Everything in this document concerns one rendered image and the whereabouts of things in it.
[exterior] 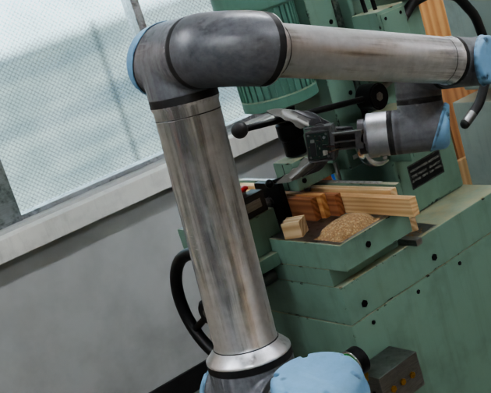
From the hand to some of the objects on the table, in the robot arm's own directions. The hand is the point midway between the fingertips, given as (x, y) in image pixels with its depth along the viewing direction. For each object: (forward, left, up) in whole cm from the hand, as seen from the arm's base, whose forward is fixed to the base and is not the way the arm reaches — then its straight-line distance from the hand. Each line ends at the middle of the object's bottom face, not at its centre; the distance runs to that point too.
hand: (270, 146), depth 200 cm
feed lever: (-3, -26, -8) cm, 28 cm away
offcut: (+3, -3, -21) cm, 22 cm away
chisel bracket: (+11, -19, -16) cm, 27 cm away
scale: (+16, -21, -15) cm, 30 cm away
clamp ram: (+17, -7, -20) cm, 27 cm away
